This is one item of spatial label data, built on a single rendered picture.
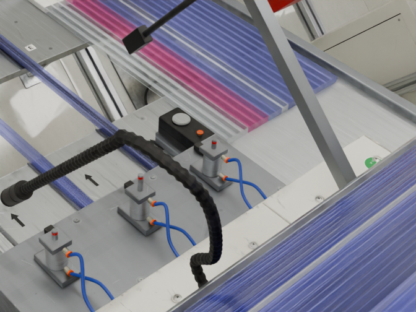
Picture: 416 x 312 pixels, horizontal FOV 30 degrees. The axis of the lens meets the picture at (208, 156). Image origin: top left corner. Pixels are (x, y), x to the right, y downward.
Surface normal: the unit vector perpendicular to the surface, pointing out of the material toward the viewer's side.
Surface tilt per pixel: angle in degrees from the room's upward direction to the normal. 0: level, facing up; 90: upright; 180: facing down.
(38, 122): 0
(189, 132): 42
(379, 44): 90
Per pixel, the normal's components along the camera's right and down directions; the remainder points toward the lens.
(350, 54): -0.72, 0.42
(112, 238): 0.07, -0.75
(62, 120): 0.52, -0.21
